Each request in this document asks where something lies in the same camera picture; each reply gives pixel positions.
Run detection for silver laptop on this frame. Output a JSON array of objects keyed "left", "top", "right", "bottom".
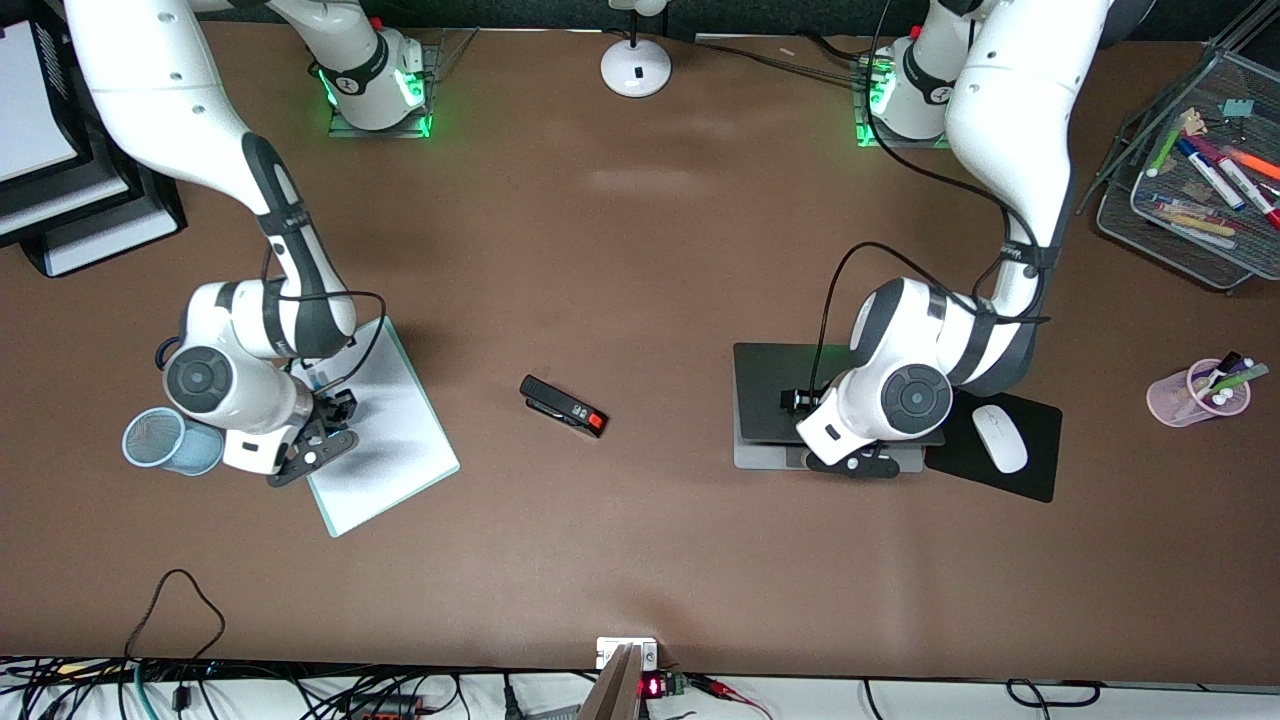
[{"left": 732, "top": 342, "right": 949, "bottom": 472}]

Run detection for yellow marker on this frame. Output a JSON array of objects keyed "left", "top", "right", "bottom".
[{"left": 1150, "top": 205, "right": 1239, "bottom": 239}]

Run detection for blue white marker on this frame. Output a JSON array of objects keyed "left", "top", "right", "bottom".
[{"left": 1176, "top": 137, "right": 1247, "bottom": 212}]

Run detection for red white marker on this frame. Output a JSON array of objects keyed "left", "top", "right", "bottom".
[{"left": 1215, "top": 155, "right": 1280, "bottom": 231}]

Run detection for white paper sheet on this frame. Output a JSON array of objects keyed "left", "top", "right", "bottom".
[{"left": 296, "top": 322, "right": 455, "bottom": 533}]

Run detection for light blue mesh pen cup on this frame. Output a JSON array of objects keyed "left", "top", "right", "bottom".
[{"left": 122, "top": 406, "right": 226, "bottom": 477}]

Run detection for white computer mouse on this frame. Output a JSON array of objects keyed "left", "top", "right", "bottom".
[{"left": 972, "top": 404, "right": 1030, "bottom": 475}]

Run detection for teal clipboard with metal clip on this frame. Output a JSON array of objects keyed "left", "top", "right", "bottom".
[{"left": 290, "top": 318, "right": 461, "bottom": 539}]

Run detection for black mouse pad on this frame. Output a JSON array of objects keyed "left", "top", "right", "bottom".
[{"left": 922, "top": 390, "right": 1064, "bottom": 504}]

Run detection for black stapler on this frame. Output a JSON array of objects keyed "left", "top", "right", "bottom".
[{"left": 519, "top": 375, "right": 608, "bottom": 439}]

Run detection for white paper stack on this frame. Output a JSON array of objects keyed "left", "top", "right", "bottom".
[
  {"left": 45, "top": 203, "right": 181, "bottom": 278},
  {"left": 0, "top": 22, "right": 83, "bottom": 183}
]

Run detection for orange connector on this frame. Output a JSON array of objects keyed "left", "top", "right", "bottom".
[{"left": 345, "top": 693, "right": 421, "bottom": 720}]

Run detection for small white box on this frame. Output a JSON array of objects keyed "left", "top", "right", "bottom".
[{"left": 596, "top": 637, "right": 659, "bottom": 671}]

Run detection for pink mesh pen cup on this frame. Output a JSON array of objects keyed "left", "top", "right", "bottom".
[{"left": 1146, "top": 358, "right": 1253, "bottom": 429}]

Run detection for black stacked document tray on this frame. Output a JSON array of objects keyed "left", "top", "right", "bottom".
[{"left": 0, "top": 0, "right": 189, "bottom": 279}]

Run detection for white lamp base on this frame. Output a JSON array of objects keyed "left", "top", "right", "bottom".
[{"left": 600, "top": 0, "right": 673, "bottom": 99}]

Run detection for orange highlighter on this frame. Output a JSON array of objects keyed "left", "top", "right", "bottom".
[{"left": 1225, "top": 145, "right": 1280, "bottom": 184}]

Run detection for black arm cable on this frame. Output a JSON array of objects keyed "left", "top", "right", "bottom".
[
  {"left": 262, "top": 240, "right": 389, "bottom": 403},
  {"left": 805, "top": 0, "right": 1051, "bottom": 411}
]

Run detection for red wires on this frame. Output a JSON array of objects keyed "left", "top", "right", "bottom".
[{"left": 690, "top": 675, "right": 773, "bottom": 720}]

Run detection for aluminium profile post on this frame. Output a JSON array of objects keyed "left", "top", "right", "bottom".
[{"left": 578, "top": 643, "right": 646, "bottom": 720}]

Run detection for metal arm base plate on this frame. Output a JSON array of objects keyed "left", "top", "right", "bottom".
[
  {"left": 325, "top": 28, "right": 479, "bottom": 140},
  {"left": 850, "top": 55, "right": 953, "bottom": 150}
]

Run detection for grey wire mesh desk tray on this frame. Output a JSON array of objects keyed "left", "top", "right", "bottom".
[{"left": 1075, "top": 0, "right": 1280, "bottom": 293}]

